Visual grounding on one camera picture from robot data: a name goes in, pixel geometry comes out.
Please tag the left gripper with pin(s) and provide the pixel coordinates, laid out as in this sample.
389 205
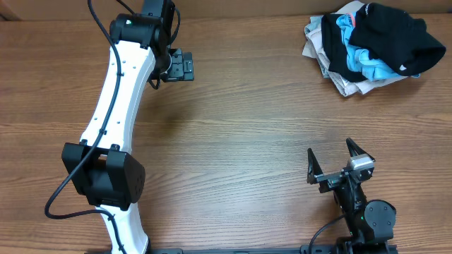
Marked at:
181 65

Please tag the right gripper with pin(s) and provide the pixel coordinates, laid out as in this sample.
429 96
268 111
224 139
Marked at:
316 175

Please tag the black t-shirt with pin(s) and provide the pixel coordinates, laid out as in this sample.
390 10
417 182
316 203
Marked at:
395 37

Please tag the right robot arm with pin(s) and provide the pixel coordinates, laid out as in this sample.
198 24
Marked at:
370 222

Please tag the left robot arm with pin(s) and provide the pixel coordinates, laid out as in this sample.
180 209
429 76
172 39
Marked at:
101 166

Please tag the light blue printed shirt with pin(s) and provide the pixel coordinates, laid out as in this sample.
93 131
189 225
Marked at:
359 59

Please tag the black garment in pile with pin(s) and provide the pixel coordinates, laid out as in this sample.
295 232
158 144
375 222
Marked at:
335 50

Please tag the beige garment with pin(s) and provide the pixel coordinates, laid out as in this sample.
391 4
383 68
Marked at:
314 49

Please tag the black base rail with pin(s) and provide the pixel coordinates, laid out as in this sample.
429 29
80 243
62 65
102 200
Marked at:
316 249

